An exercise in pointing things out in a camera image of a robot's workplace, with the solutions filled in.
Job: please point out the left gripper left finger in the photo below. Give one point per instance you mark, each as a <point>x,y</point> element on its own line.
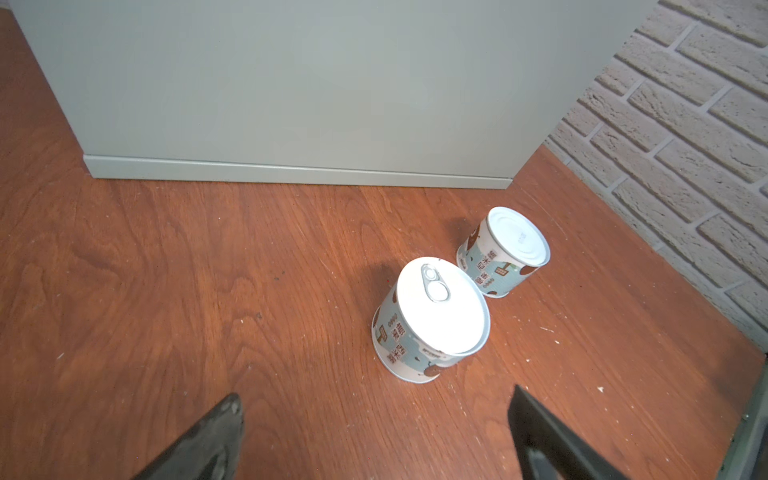
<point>210,449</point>

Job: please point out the white can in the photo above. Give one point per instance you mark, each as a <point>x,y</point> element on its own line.
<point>502,252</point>
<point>433,317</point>

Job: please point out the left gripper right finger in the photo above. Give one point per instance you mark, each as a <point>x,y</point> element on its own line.
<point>547,448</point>

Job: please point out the grey metal cabinet box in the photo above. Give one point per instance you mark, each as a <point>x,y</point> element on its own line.
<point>400,93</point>

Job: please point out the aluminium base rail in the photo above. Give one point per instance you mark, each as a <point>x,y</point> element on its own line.
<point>746,457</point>

